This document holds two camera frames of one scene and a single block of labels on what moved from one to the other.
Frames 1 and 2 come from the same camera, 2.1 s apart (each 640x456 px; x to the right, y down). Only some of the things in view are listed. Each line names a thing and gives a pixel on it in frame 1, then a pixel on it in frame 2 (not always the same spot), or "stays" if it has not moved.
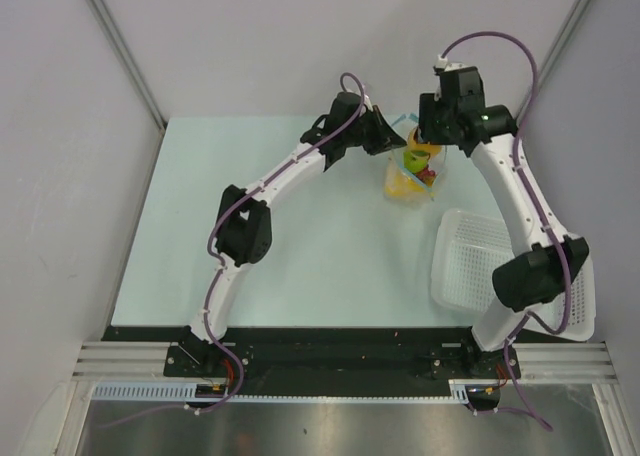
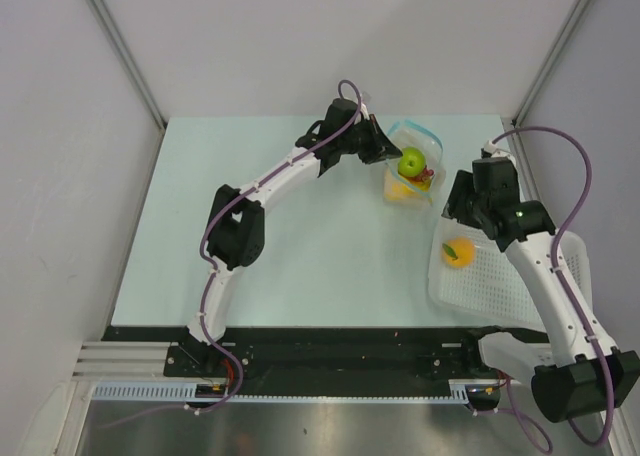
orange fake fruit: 413,144 to 459,252
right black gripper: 428,106 to 455,207
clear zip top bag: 415,171 stays
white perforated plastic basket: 468,246 stays
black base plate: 322,352 stays
